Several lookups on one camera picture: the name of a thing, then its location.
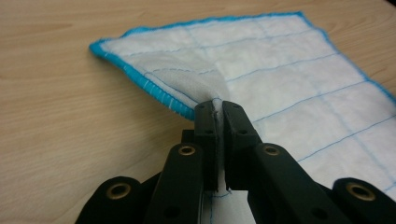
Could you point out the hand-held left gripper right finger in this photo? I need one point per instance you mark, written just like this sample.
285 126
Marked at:
238 130

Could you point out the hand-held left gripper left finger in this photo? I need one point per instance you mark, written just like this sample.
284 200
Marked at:
207 130

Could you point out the white cloth with blue edge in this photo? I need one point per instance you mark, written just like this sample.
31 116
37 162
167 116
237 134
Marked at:
264 62

